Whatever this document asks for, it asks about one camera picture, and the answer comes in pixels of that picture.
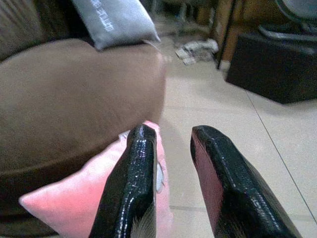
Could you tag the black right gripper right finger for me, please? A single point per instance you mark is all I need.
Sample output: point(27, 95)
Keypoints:
point(242, 188)

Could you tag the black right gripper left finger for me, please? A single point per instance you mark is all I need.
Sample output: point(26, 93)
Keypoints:
point(133, 183)

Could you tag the pink pillow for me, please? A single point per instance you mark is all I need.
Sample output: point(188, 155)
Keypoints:
point(74, 198)

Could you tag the brown sofa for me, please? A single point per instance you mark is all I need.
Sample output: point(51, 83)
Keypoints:
point(74, 94)

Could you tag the grey pillow with lettering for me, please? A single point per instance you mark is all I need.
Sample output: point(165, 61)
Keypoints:
point(116, 22)

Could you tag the black box cabinet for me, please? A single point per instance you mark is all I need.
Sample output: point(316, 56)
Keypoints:
point(275, 67)

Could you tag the black metal pole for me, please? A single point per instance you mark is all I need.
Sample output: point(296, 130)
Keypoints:
point(226, 32)

